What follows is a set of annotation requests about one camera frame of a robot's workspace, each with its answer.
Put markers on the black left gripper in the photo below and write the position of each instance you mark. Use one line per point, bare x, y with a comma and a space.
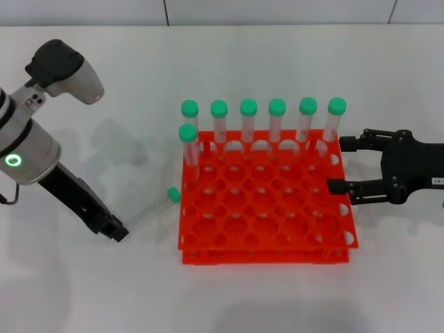
73, 194

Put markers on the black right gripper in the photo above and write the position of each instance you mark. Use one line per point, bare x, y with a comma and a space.
416, 166

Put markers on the green capped clear test tube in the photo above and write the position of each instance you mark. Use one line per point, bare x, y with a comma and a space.
219, 108
190, 108
308, 105
277, 107
173, 195
187, 132
337, 106
248, 107

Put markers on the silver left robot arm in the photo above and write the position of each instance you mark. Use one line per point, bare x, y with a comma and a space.
27, 152

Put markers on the orange plastic test tube rack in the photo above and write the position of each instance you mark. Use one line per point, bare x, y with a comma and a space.
274, 204

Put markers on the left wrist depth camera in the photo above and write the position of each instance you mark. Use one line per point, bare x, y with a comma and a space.
73, 79

